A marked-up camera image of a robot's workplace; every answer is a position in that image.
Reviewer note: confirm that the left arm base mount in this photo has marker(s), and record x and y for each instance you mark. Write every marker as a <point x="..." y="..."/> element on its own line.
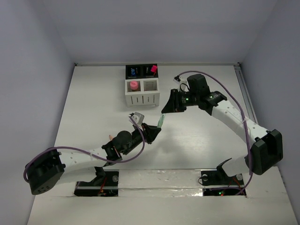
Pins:
<point x="105" y="184"/>

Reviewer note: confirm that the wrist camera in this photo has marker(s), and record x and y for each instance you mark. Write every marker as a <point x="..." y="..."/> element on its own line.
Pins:
<point x="182" y="83"/>
<point x="136" y="118"/>

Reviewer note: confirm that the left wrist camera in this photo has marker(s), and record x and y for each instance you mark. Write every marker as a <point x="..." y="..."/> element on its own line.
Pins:
<point x="136" y="118"/>

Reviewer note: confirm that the white slotted container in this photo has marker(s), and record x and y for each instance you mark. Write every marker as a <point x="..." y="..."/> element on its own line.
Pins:
<point x="147" y="94"/>

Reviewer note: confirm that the aluminium rail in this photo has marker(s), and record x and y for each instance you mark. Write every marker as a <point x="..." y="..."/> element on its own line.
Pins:
<point x="243" y="97"/>

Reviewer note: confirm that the green correction tape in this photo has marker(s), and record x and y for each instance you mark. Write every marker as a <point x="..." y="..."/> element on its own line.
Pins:
<point x="161" y="120"/>

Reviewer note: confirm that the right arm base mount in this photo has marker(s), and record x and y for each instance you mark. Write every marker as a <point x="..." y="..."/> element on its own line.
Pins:
<point x="222" y="181"/>

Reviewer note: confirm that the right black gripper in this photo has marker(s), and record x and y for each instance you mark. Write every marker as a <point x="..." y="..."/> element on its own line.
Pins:
<point x="173" y="105"/>

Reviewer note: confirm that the black slotted container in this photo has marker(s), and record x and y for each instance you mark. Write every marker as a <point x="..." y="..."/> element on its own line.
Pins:
<point x="143" y="71"/>

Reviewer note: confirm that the pink cap black highlighter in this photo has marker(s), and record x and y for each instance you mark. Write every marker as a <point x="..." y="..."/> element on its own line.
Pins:
<point x="153" y="70"/>

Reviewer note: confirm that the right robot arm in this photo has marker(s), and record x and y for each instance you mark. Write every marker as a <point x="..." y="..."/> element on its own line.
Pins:
<point x="264" y="147"/>

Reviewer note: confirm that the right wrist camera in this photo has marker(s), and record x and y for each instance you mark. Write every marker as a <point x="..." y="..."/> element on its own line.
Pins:
<point x="182" y="83"/>

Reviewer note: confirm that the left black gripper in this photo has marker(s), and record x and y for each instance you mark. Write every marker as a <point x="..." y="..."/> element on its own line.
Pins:
<point x="145" y="134"/>

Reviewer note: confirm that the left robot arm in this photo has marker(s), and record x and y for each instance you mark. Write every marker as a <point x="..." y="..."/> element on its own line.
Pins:
<point x="58" y="165"/>

